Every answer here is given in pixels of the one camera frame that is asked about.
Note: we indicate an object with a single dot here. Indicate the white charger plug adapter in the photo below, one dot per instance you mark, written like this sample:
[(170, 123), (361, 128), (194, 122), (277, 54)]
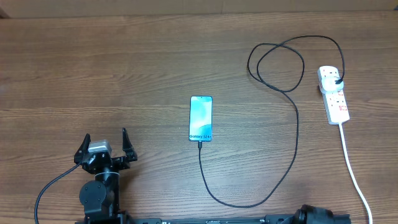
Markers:
[(330, 84)]

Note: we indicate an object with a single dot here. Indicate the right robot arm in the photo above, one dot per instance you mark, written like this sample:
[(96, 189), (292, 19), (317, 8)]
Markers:
[(308, 214)]

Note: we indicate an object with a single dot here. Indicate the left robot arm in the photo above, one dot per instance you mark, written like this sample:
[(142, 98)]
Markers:
[(101, 196)]

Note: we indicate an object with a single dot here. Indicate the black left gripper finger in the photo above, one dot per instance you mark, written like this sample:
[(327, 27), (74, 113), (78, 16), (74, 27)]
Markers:
[(82, 150), (128, 148)]

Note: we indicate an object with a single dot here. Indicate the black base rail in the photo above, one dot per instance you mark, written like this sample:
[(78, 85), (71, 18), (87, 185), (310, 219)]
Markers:
[(268, 219)]

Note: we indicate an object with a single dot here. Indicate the white power strip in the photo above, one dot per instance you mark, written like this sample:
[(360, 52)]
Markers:
[(335, 102)]

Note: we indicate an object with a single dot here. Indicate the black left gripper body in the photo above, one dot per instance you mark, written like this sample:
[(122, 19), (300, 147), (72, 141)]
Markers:
[(119, 163)]

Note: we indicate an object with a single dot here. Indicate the blue Galaxy smartphone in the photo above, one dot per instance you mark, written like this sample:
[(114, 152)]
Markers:
[(201, 118)]

